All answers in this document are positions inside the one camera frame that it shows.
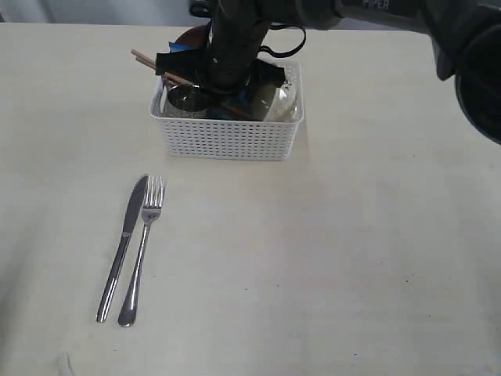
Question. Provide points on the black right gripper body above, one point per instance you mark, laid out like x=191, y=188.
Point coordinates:
x=229, y=60

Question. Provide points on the stainless steel fork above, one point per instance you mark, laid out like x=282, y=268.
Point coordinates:
x=150, y=212

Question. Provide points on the stainless steel table knife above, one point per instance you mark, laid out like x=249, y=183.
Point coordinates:
x=131, y=214

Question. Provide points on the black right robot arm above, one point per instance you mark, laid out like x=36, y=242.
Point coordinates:
x=465, y=37

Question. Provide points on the round brown wooden plate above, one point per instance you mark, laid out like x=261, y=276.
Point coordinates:
x=193, y=38

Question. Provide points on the brown wooden chopstick lower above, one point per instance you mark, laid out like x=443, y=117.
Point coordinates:
x=233, y=110

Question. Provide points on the stainless steel cup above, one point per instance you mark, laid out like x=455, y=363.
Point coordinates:
x=186, y=101

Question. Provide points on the blue chips snack bag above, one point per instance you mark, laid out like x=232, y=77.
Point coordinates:
x=175, y=47

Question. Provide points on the white floral ceramic bowl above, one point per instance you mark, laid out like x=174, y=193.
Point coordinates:
x=284, y=106

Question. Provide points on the white perforated plastic basket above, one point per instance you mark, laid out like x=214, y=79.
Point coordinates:
x=233, y=140

